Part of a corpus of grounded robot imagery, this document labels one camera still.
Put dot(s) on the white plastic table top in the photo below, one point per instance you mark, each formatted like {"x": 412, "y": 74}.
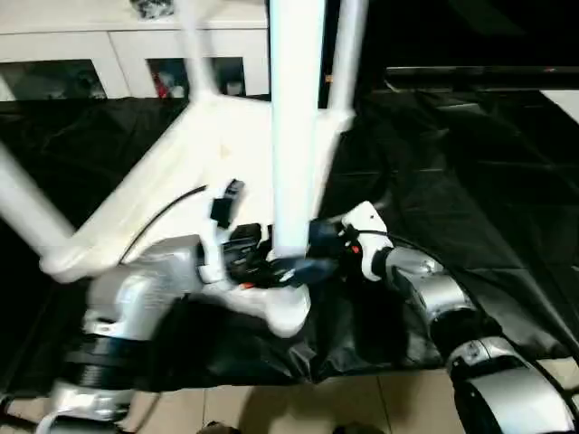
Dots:
{"x": 181, "y": 172}

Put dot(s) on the white plastic table leg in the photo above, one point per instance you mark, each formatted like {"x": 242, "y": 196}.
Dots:
{"x": 194, "y": 45}
{"x": 348, "y": 54}
{"x": 27, "y": 208}
{"x": 297, "y": 108}

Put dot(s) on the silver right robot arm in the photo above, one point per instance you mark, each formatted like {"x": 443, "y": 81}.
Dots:
{"x": 434, "y": 289}

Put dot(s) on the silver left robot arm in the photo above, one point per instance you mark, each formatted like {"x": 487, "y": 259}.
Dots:
{"x": 136, "y": 289}

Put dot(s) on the glossy black mat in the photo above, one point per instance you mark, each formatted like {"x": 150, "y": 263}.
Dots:
{"x": 470, "y": 199}

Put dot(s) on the black right robot foot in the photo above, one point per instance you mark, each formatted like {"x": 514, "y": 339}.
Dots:
{"x": 359, "y": 429}

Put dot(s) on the black robot foot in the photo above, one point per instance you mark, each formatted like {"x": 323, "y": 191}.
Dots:
{"x": 220, "y": 428}
{"x": 359, "y": 429}

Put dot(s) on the black left robot foot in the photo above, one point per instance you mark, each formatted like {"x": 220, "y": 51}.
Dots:
{"x": 220, "y": 428}

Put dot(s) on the small red bottle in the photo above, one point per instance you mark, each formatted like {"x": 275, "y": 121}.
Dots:
{"x": 162, "y": 89}

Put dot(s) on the long black bar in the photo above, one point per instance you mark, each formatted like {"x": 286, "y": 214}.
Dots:
{"x": 479, "y": 77}

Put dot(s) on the white cabinet with glass doors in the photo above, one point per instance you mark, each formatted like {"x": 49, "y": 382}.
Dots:
{"x": 90, "y": 41}

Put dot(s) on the grey metal clutter object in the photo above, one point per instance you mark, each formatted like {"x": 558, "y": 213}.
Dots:
{"x": 152, "y": 7}

